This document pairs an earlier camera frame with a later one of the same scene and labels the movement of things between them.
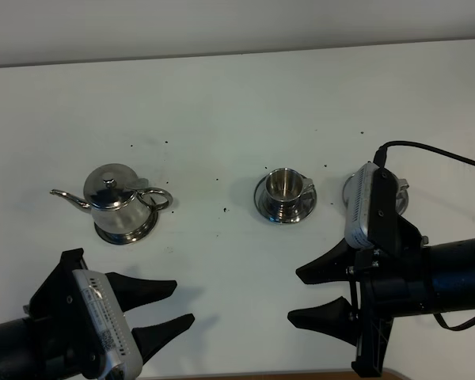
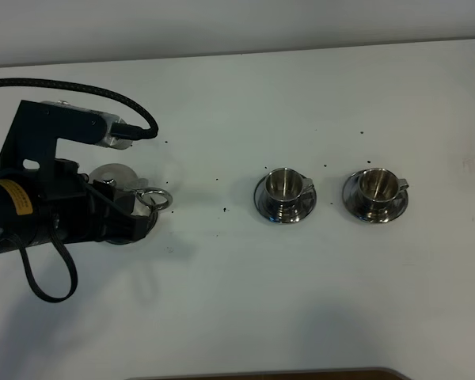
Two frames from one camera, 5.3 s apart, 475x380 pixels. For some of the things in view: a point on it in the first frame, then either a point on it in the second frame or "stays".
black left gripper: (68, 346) → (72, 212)
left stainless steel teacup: (283, 190) stays
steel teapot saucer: (126, 238) stays
